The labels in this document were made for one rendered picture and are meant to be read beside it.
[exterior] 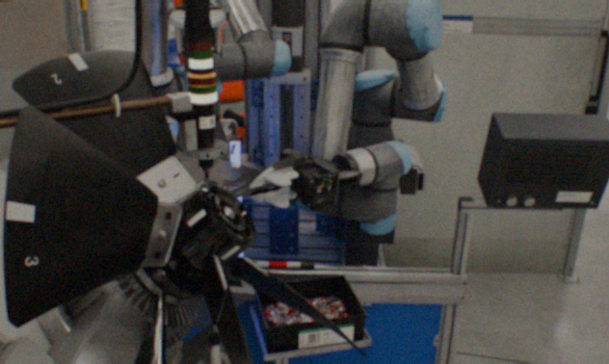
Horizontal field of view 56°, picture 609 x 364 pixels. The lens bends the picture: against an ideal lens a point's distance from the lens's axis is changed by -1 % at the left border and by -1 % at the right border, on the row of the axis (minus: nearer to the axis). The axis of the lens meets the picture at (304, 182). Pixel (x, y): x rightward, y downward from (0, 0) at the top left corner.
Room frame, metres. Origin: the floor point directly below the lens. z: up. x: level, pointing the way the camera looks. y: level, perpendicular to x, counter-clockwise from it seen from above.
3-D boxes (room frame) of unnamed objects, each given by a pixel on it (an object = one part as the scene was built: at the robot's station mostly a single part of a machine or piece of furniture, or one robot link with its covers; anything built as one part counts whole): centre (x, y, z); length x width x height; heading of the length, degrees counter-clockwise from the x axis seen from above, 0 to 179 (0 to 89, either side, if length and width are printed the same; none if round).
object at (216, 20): (0.91, 0.14, 1.47); 0.09 x 0.03 x 0.06; 18
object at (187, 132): (0.88, 0.17, 1.33); 0.09 x 0.07 x 0.10; 124
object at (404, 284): (1.24, 0.05, 0.82); 0.90 x 0.04 x 0.08; 89
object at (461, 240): (1.24, -0.38, 0.96); 0.03 x 0.03 x 0.20; 89
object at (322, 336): (1.08, -0.01, 0.85); 0.22 x 0.17 x 0.07; 104
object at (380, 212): (1.15, -0.14, 1.08); 0.11 x 0.08 x 0.11; 71
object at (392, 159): (1.14, -0.16, 1.17); 0.11 x 0.08 x 0.09; 126
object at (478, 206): (1.24, -0.48, 1.04); 0.24 x 0.03 x 0.03; 89
